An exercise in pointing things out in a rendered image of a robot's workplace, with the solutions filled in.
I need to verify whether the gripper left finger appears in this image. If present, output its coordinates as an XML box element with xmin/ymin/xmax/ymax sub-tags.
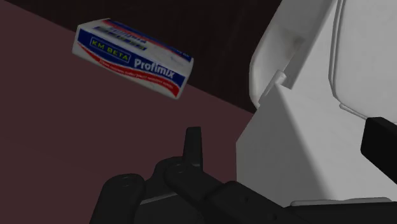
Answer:
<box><xmin>89</xmin><ymin>126</ymin><xmax>225</xmax><ymax>224</ymax></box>

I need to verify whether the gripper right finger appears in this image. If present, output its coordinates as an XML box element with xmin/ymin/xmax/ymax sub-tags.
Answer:
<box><xmin>291</xmin><ymin>116</ymin><xmax>397</xmax><ymax>224</ymax></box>

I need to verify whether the white blue red box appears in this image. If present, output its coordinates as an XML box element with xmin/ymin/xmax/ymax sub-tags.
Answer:
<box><xmin>71</xmin><ymin>18</ymin><xmax>195</xmax><ymax>100</ymax></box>

